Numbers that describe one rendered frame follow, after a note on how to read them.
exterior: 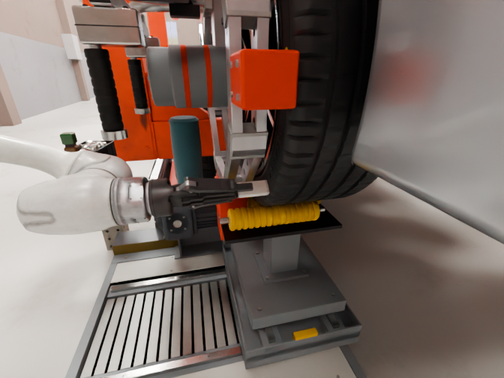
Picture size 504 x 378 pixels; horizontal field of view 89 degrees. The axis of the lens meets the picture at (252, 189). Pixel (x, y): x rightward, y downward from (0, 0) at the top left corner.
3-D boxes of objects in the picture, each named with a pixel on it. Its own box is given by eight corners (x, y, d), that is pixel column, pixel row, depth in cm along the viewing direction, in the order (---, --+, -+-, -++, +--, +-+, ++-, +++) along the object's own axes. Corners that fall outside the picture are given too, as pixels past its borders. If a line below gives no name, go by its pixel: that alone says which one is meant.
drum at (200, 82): (245, 109, 61) (244, 42, 55) (151, 112, 56) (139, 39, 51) (235, 103, 73) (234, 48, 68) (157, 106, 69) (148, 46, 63)
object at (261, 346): (357, 343, 80) (363, 322, 76) (245, 372, 73) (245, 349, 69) (296, 247, 125) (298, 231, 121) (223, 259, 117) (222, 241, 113)
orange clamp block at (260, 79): (276, 102, 42) (297, 109, 34) (229, 103, 40) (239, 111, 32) (277, 54, 39) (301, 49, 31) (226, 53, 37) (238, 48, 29)
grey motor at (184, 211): (261, 258, 118) (262, 189, 104) (166, 272, 109) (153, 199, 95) (252, 235, 134) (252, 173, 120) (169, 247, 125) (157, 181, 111)
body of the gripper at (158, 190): (154, 222, 52) (200, 217, 54) (145, 211, 44) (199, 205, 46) (154, 188, 55) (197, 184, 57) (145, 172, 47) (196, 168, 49)
